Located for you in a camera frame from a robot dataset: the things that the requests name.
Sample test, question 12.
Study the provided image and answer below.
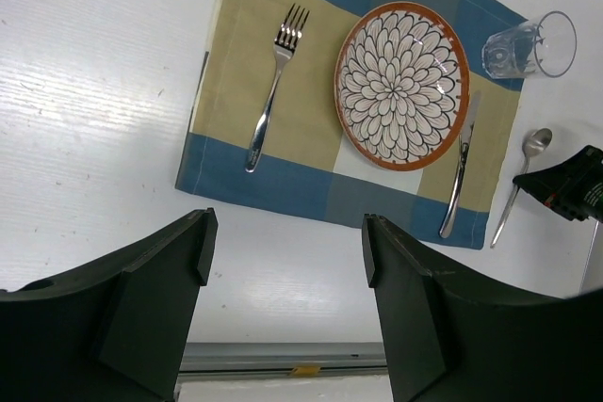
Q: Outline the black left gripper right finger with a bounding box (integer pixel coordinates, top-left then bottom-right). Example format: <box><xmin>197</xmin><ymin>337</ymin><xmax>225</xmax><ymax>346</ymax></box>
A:
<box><xmin>362</xmin><ymin>215</ymin><xmax>602</xmax><ymax>401</ymax></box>

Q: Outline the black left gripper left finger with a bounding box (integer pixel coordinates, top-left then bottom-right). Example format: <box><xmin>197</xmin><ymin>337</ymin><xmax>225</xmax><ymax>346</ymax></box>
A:
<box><xmin>1</xmin><ymin>208</ymin><xmax>218</xmax><ymax>401</ymax></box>

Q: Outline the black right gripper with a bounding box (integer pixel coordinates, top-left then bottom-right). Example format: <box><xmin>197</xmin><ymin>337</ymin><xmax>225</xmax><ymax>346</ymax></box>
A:
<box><xmin>513</xmin><ymin>145</ymin><xmax>603</xmax><ymax>222</ymax></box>

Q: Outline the silver spoon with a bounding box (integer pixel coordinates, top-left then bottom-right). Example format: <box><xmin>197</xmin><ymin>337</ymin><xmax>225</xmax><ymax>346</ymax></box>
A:
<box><xmin>489</xmin><ymin>127</ymin><xmax>553</xmax><ymax>249</ymax></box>

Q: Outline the silver knife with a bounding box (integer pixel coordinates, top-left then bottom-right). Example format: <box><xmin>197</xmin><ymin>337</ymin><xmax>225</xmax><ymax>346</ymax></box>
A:
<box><xmin>439</xmin><ymin>90</ymin><xmax>482</xmax><ymax>238</ymax></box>

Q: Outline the clear plastic cup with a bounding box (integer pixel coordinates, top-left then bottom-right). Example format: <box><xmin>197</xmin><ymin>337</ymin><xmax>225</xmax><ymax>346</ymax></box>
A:
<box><xmin>481</xmin><ymin>10</ymin><xmax>578</xmax><ymax>79</ymax></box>

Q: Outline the floral plate with orange rim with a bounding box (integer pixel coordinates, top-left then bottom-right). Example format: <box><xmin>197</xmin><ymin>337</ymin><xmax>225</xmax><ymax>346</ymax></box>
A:
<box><xmin>334</xmin><ymin>2</ymin><xmax>470</xmax><ymax>171</ymax></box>

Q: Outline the blue and tan placemat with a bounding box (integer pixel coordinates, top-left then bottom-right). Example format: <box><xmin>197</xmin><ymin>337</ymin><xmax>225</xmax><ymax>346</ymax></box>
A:
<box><xmin>176</xmin><ymin>0</ymin><xmax>522</xmax><ymax>249</ymax></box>

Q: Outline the aluminium rail front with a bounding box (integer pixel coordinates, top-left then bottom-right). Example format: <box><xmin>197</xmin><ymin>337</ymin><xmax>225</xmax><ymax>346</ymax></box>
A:
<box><xmin>180</xmin><ymin>342</ymin><xmax>386</xmax><ymax>374</ymax></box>

